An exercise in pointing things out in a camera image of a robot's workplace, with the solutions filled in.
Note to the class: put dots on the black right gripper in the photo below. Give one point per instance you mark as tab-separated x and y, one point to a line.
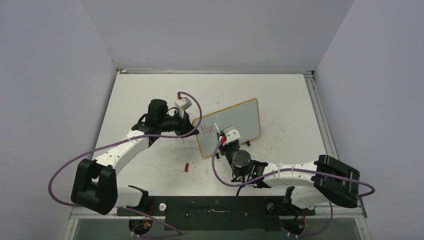
223	147

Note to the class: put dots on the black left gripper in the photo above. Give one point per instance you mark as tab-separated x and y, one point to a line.
185	126

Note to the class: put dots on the white whiteboard marker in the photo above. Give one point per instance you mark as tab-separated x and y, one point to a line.
219	132

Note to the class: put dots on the yellow framed whiteboard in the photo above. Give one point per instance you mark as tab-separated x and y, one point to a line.
244	116

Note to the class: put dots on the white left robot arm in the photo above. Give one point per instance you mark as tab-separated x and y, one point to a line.
95	186

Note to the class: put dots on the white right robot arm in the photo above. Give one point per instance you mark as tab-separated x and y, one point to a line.
325	180

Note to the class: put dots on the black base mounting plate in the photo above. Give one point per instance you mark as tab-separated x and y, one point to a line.
222	213

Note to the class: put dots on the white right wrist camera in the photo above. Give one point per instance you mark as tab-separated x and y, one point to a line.
229	135

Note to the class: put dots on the aluminium rail right side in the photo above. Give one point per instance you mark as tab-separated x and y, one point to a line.
324	128

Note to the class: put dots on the aluminium rail back edge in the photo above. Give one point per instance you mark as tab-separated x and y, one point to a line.
249	71

